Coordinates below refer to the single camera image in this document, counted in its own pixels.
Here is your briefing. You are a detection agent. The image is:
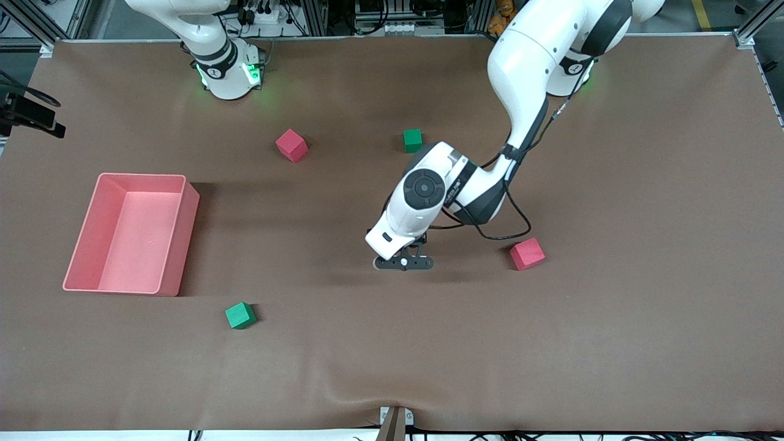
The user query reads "white power strip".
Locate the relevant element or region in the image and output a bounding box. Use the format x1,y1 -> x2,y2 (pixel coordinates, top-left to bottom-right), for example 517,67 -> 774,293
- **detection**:
242,3 -> 307,37

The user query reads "aluminium frame profile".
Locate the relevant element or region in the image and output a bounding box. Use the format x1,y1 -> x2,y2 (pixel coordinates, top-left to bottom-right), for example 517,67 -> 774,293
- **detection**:
9,0 -> 56,50
469,0 -> 491,34
733,0 -> 784,50
300,0 -> 328,36

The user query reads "pink plastic bin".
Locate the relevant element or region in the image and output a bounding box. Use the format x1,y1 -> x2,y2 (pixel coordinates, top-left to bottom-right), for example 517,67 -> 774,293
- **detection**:
62,173 -> 200,297

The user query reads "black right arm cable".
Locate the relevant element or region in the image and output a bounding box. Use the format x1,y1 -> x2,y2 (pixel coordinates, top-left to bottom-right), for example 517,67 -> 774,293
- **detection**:
0,69 -> 62,108

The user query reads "pink foam cube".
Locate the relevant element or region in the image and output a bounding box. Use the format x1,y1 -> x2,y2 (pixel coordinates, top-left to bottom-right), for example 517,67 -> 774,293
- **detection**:
509,238 -> 546,271
275,129 -> 309,164

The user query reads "brown table cover mat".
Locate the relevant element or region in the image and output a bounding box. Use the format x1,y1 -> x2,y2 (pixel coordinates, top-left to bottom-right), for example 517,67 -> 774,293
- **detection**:
0,34 -> 784,433

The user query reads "white connector strip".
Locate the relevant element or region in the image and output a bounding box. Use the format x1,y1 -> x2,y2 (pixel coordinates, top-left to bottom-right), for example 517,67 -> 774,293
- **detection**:
384,22 -> 445,36

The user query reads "grey metal mount bracket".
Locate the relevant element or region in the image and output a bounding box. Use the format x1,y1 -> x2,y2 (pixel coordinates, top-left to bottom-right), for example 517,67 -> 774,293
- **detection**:
376,405 -> 415,441

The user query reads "orange packaged goods pile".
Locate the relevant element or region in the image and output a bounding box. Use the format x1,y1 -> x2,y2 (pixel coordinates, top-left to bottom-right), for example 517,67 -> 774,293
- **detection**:
488,0 -> 516,35

